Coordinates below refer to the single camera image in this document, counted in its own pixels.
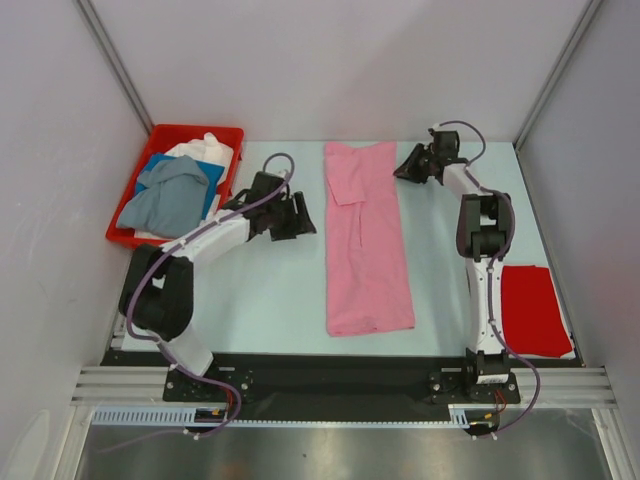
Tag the left slotted cable duct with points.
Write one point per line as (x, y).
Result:
(159, 416)

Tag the left aluminium corner post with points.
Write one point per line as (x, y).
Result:
(114, 62)

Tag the right slotted cable duct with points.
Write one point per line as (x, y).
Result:
(474, 414)

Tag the blue t shirt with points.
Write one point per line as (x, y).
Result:
(213, 172)

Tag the red plastic bin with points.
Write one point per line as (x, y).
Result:
(162, 137)

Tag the aluminium frame rail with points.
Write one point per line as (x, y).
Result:
(150, 385)

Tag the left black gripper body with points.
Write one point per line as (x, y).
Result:
(283, 222)

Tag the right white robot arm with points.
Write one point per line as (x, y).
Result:
(485, 232)

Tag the aluminium corner post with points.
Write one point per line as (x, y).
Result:
(114, 62)
(576, 36)

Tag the white t shirt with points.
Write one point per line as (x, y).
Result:
(207, 149)

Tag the pink t shirt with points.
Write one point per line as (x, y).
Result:
(368, 288)

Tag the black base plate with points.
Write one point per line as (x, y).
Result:
(338, 388)

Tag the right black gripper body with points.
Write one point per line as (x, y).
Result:
(418, 168)

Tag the grey t shirt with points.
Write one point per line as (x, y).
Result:
(171, 201)

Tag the right aluminium corner post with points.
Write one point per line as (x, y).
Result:
(576, 36)

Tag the red folded t shirt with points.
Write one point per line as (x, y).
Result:
(531, 316)

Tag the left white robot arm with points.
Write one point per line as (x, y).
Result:
(158, 295)

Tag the slotted cable duct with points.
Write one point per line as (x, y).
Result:
(474, 414)
(159, 416)

